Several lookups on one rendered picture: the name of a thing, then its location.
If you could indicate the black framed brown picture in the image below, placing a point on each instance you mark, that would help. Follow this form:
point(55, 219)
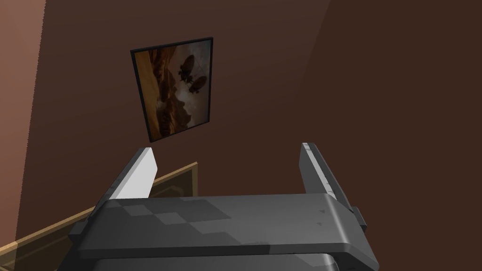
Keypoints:
point(173, 88)

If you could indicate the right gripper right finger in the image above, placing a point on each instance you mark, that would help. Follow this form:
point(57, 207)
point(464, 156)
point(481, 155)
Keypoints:
point(315, 171)

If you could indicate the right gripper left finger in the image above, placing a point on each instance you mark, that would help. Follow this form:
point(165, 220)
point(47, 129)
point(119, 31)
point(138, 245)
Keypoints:
point(136, 177)

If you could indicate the light brown wooden door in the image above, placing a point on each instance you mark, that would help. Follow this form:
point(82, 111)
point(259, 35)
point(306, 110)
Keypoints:
point(45, 241)

